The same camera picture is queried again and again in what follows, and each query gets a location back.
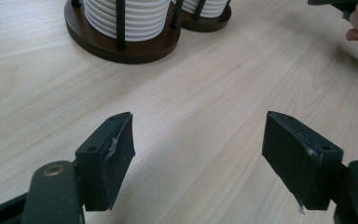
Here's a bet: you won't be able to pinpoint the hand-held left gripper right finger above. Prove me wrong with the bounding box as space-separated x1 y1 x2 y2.
261 110 345 216

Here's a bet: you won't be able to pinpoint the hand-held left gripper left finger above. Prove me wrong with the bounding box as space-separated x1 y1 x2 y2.
74 111 136 213

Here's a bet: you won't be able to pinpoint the wooden cup holder black rods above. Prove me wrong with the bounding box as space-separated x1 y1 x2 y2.
63 0 233 65

